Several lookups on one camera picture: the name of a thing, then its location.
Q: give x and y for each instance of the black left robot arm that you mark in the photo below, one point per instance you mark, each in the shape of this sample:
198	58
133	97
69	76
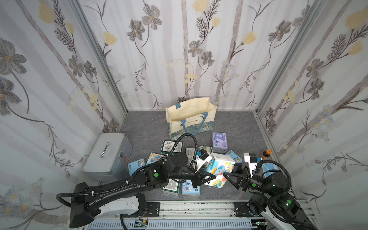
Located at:
85	202

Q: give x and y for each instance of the cream canvas tote bag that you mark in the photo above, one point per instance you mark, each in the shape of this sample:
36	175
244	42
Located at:
192	116

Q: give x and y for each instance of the light blue tissue pack front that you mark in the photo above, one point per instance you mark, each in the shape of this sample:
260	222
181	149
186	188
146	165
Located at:
188	190

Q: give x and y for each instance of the aluminium frame rail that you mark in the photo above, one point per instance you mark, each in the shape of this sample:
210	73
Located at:
179	215

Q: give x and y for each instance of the silver metal case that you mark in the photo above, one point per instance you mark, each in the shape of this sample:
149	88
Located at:
109	157

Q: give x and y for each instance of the green white tissue pack back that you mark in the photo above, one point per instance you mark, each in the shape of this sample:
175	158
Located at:
168	145

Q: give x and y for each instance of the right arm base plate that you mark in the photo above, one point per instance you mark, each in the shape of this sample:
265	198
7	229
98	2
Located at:
241	210

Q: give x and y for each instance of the cartoon tissue pack tilted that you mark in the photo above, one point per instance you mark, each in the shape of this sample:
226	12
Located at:
153	157

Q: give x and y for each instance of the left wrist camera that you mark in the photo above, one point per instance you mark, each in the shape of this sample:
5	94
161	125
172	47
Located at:
203	158

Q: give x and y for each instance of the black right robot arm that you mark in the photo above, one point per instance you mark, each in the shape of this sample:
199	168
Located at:
270	184

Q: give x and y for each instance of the green white tissue pack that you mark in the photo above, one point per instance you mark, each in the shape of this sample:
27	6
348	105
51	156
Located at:
190	153
172	188
168	145

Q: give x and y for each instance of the blue face mask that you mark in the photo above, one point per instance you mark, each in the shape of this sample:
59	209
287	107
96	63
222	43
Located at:
268	169

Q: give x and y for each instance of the cartoon elephant tissue pack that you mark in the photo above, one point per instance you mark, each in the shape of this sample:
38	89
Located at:
209	149

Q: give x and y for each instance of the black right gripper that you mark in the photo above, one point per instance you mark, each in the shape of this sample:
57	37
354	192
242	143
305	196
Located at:
241	178

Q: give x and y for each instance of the light blue tissue pack left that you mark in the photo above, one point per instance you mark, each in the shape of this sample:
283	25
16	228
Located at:
133	166

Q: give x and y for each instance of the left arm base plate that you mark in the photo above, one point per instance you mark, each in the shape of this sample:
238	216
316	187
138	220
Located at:
153	210

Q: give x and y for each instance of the green white tissue pack front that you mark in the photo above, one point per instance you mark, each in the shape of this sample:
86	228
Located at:
172	188

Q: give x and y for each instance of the light blue purple-logo tissue pack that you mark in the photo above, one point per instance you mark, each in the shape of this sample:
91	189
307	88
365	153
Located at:
234	156

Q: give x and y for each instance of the floral cartoon tissue pack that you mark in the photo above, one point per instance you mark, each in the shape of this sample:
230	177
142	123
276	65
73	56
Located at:
218	166

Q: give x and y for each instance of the brown bottle orange cap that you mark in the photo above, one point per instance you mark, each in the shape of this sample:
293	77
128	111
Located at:
266	155

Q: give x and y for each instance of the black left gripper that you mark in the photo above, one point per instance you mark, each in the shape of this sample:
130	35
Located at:
197	177

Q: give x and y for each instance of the purple tissue pack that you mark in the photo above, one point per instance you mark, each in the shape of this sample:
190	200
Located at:
219	142

